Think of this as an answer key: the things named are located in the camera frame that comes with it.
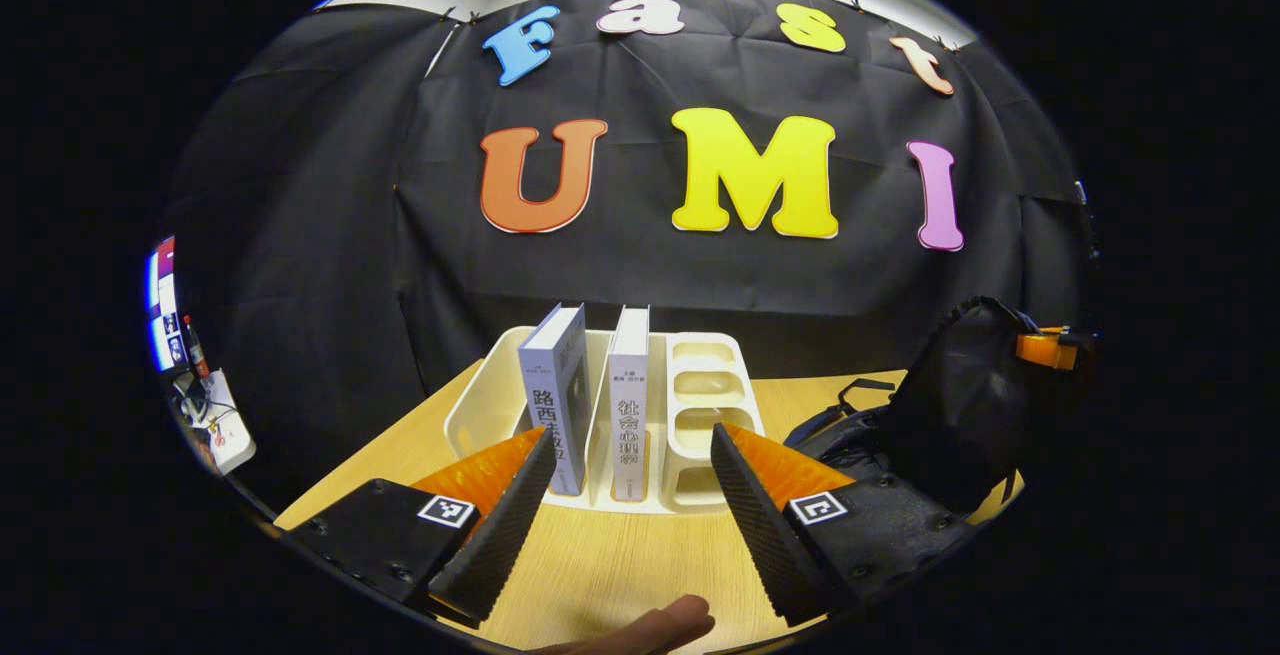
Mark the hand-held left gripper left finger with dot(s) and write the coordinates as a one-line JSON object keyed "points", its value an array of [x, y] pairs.
{"points": [[510, 525]]}

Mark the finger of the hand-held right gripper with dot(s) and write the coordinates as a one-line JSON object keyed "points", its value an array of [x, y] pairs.
{"points": [[1045, 348]]}

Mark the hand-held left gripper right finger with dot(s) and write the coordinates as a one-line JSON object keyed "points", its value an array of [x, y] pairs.
{"points": [[760, 535]]}

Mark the blue schoolbag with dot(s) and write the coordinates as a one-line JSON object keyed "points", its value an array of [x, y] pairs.
{"points": [[950, 405]]}

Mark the cream plastic bookshelf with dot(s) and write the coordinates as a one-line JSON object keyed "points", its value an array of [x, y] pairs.
{"points": [[705, 415]]}

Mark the grey cover book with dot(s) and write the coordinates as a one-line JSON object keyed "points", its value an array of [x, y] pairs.
{"points": [[550, 385]]}

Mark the white cover book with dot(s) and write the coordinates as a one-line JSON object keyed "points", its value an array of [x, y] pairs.
{"points": [[630, 385]]}

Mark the black backdrop cloth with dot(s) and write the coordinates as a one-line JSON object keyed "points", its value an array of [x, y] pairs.
{"points": [[700, 275]]}

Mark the red bottle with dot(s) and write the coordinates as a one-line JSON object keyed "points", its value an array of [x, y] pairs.
{"points": [[196, 350]]}

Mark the lit computer screen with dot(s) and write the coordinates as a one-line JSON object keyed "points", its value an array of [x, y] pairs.
{"points": [[165, 305]]}

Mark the thin white rod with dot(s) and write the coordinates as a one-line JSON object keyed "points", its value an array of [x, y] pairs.
{"points": [[440, 47]]}

